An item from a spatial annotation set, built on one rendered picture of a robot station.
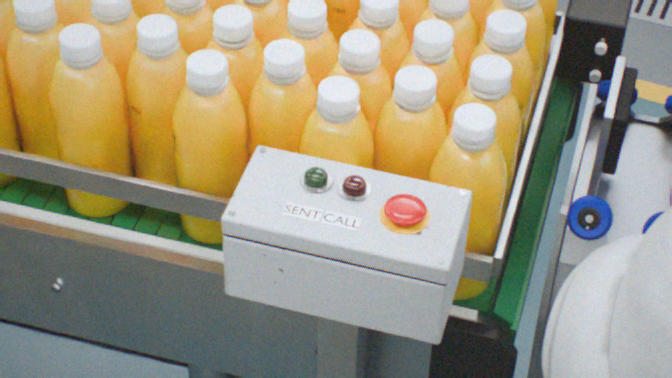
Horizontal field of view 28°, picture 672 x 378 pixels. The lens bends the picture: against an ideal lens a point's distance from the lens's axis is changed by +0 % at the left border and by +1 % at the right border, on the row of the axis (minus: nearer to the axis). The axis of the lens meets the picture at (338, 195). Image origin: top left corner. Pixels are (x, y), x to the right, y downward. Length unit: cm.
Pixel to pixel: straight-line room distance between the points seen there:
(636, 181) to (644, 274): 65
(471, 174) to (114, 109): 36
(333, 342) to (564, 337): 43
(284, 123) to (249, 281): 19
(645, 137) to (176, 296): 54
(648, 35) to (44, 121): 205
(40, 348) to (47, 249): 106
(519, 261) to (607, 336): 56
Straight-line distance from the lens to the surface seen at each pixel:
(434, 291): 114
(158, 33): 133
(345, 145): 127
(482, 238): 130
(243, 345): 146
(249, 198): 117
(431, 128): 129
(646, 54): 320
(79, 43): 132
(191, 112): 130
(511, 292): 139
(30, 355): 251
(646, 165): 151
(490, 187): 126
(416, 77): 127
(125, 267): 143
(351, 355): 129
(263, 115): 132
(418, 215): 115
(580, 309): 88
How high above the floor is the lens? 192
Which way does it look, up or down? 44 degrees down
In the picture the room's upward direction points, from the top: 2 degrees clockwise
